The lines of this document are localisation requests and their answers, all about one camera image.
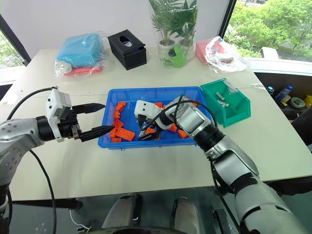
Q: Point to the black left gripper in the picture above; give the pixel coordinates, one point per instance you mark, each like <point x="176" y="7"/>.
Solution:
<point x="69" y="123"/>

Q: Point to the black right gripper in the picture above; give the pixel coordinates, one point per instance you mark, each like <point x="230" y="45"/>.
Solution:
<point x="148" y="122"/>

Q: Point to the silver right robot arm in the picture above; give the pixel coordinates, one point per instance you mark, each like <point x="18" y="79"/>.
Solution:
<point x="195" y="118"/>

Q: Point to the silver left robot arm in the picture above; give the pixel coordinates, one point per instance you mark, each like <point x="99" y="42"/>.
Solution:
<point x="17" y="132"/>

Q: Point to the blue plastic bin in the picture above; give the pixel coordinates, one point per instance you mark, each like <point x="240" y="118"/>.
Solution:
<point x="129" y="114"/>

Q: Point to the green plastic bin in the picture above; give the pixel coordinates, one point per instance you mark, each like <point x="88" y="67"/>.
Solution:
<point x="234" y="111"/>

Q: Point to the clear label on green bin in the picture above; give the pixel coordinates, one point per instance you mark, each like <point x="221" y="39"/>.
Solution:
<point x="231" y="87"/>

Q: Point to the large orange toy brick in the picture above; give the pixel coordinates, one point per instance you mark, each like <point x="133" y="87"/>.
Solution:
<point x="126" y="134"/>

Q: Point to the red cloth under blue cloth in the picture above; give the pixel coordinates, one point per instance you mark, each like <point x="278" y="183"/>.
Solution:
<point x="83" y="70"/>

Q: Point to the blue cloth in plastic bag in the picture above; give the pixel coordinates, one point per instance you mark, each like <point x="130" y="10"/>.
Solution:
<point x="80" y="50"/>

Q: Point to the black tissue box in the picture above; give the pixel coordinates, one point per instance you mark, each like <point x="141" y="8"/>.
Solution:
<point x="131" y="54"/>

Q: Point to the grey rounded robot foot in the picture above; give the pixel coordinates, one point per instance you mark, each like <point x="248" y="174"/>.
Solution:
<point x="122" y="212"/>
<point x="186" y="214"/>

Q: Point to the green plastic watering can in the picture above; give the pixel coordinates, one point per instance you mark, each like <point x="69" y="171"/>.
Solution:
<point x="179" y="57"/>

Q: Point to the black bar under table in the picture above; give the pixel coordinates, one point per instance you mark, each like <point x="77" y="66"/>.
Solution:
<point x="44" y="202"/>

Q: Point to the red cloth in plastic bag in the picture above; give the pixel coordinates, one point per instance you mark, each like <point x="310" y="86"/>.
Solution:
<point x="219" y="54"/>

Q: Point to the potted plant in clear wrap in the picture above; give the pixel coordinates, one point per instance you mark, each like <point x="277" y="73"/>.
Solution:
<point x="175" y="22"/>

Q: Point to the dark blue round cap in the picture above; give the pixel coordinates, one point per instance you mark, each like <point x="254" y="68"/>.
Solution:
<point x="269" y="89"/>

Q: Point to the blue plastic bottle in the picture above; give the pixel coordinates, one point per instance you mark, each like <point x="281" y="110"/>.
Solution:
<point x="284" y="92"/>

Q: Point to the grey round bowl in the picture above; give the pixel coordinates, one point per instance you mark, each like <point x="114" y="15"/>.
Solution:
<point x="297" y="102"/>

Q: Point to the dark shape at table side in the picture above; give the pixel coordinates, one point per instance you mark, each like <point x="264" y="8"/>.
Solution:
<point x="303" y="126"/>

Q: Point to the yellow box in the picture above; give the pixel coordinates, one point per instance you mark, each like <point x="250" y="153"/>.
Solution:
<point x="308" y="101"/>

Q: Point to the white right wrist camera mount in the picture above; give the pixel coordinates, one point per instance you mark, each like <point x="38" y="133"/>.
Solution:
<point x="146" y="108"/>

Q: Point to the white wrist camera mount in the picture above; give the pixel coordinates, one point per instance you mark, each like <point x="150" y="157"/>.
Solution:
<point x="55" y="101"/>
<point x="146" y="108"/>

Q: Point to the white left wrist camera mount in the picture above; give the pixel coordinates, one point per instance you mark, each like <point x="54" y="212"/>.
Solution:
<point x="55" y="101"/>

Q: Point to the black window frame post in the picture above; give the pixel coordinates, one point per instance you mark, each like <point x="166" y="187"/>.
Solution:
<point x="227" y="17"/>
<point x="14" y="40"/>

